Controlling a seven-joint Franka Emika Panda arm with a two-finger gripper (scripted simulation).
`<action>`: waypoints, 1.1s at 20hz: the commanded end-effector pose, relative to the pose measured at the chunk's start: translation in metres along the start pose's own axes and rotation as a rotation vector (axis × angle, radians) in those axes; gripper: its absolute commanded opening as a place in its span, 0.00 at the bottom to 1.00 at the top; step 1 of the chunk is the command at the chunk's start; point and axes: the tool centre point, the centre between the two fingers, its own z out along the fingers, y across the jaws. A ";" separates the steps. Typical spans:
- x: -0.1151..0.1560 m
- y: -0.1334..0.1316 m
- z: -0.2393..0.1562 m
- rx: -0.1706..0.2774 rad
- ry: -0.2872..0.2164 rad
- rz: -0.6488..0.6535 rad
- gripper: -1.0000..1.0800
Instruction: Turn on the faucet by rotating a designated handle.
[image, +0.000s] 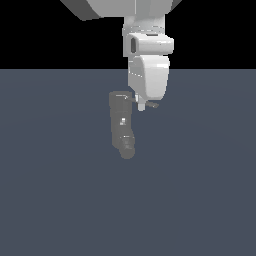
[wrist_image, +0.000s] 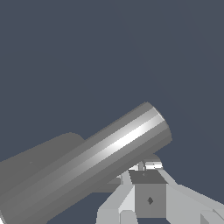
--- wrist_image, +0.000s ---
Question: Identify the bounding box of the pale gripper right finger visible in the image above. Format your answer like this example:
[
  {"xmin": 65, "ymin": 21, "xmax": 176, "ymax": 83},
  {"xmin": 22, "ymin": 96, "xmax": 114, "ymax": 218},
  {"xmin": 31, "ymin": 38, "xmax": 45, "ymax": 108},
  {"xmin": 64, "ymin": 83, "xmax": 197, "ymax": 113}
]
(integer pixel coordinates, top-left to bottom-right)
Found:
[{"xmin": 157, "ymin": 168, "xmax": 224, "ymax": 224}]

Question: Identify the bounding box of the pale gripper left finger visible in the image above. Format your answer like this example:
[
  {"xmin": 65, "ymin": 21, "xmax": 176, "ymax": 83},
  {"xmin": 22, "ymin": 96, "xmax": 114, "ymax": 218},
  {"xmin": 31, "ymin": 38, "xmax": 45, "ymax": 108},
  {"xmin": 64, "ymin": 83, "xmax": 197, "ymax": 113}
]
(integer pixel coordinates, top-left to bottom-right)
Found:
[{"xmin": 95, "ymin": 170, "xmax": 139, "ymax": 224}]

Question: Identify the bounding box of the grey metal faucet spout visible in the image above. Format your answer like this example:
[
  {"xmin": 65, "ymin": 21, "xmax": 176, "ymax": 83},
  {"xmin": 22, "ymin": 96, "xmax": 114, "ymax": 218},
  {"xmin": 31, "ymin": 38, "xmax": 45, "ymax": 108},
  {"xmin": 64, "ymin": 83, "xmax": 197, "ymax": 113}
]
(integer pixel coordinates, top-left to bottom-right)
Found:
[{"xmin": 0, "ymin": 101, "xmax": 173, "ymax": 224}]

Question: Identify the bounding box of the small shiny faucet knob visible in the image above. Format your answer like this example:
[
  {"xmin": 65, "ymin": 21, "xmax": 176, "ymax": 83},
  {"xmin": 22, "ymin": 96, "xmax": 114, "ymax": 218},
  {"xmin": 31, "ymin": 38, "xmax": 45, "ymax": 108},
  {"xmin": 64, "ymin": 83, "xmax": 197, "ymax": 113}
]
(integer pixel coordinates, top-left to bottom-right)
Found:
[{"xmin": 136, "ymin": 153, "xmax": 164, "ymax": 172}]

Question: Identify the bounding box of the grey block faucet handle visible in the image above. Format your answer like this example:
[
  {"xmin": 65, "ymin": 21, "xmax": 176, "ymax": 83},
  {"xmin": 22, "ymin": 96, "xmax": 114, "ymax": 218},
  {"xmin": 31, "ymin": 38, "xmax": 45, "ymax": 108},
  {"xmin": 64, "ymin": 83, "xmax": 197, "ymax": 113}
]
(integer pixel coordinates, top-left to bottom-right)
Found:
[{"xmin": 129, "ymin": 169, "xmax": 169, "ymax": 220}]

